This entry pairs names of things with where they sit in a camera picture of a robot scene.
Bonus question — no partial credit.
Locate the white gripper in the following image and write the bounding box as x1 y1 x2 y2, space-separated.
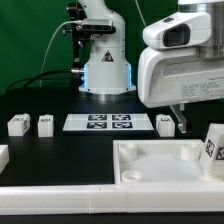
138 47 224 134

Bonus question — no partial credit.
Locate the white square table top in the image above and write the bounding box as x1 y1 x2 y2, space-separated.
113 140 224 184

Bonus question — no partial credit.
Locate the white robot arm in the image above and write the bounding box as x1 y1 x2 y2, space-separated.
68 0 224 132

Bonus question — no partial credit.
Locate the white left fence piece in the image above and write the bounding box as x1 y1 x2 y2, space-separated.
0 145 9 174

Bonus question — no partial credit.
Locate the white marker base plate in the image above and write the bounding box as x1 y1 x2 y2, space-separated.
63 113 154 132

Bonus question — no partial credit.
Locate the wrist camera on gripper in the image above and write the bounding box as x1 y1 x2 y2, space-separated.
143 12 212 50

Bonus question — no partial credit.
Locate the white front fence rail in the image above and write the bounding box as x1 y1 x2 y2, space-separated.
0 182 224 215

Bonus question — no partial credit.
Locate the grey camera on mount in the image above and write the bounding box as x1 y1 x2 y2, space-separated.
76 19 116 34

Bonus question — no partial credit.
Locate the white cable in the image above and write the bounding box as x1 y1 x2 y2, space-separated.
39 19 83 88

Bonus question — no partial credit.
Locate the black cable bundle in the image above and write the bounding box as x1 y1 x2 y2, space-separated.
5 68 84 94

